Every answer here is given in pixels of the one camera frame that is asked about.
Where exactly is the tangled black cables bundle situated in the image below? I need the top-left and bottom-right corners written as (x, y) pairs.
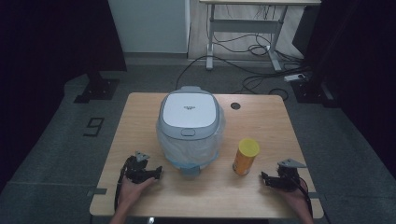
top-left (211, 5), bottom-right (304, 63)

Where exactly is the person's left hand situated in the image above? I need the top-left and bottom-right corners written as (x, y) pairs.
top-left (118, 177), bottom-right (156, 211)

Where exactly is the black stand base plate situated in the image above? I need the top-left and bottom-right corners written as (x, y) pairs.
top-left (73, 72), bottom-right (120, 105)
top-left (290, 78), bottom-right (340, 109)

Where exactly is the clear plastic bin liner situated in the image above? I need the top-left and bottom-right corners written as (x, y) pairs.
top-left (156, 108), bottom-right (227, 171)

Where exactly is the white partition panel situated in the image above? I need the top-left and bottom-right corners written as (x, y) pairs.
top-left (107, 0), bottom-right (191, 54)

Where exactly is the dark curtain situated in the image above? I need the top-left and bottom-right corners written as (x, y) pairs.
top-left (292, 0), bottom-right (396, 172)
top-left (0, 0), bottom-right (128, 194)

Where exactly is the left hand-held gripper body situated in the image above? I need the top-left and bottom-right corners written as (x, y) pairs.
top-left (122, 151), bottom-right (151, 185)

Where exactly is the person's right hand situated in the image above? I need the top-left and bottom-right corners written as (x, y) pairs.
top-left (275, 180), bottom-right (312, 216)

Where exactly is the white metal frame desk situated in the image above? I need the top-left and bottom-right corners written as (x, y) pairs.
top-left (199, 0), bottom-right (322, 73)

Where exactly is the looped black floor cable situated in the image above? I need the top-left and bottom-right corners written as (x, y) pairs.
top-left (233, 75), bottom-right (290, 101)

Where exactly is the black tape floor number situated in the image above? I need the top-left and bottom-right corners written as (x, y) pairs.
top-left (82, 117), bottom-right (106, 137)

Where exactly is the long black floor cable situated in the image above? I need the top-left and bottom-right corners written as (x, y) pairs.
top-left (175, 55), bottom-right (312, 91)

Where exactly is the white power strip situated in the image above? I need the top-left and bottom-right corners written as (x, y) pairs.
top-left (283, 73), bottom-right (308, 83)

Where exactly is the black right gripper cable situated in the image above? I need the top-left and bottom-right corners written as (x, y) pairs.
top-left (292, 176), bottom-right (314, 218)

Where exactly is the white rice cooker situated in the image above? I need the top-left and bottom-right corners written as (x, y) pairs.
top-left (155, 85), bottom-right (227, 177)

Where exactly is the yellow lidded orange canister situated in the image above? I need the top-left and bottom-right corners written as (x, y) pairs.
top-left (232, 137), bottom-right (261, 176)

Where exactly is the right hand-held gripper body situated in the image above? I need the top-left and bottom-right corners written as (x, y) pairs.
top-left (277, 158), bottom-right (307, 191)

